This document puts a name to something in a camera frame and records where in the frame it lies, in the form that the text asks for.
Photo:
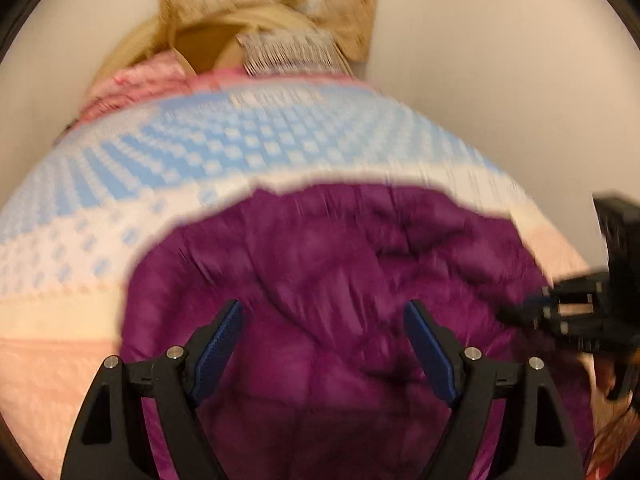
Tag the pink floral blanket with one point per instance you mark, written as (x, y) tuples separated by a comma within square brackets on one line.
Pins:
[(140, 85)]

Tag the striped pillow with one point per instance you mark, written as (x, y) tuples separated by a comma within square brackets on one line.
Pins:
[(290, 52)]

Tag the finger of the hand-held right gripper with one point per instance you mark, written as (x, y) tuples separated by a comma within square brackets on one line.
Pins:
[(580, 291), (575, 327)]

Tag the purple puffer jacket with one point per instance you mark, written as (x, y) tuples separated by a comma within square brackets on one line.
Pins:
[(325, 310)]

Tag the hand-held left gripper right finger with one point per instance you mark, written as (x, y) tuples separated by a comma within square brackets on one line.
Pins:
[(430, 350)]

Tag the short beige floral curtain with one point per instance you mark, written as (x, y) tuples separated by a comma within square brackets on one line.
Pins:
[(345, 15)]

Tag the bed with dotted cover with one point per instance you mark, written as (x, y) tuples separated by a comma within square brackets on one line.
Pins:
[(150, 160)]

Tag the cream wooden headboard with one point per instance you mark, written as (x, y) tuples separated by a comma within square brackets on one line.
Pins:
[(200, 45)]

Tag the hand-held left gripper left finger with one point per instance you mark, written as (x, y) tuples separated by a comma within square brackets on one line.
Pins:
[(220, 340)]

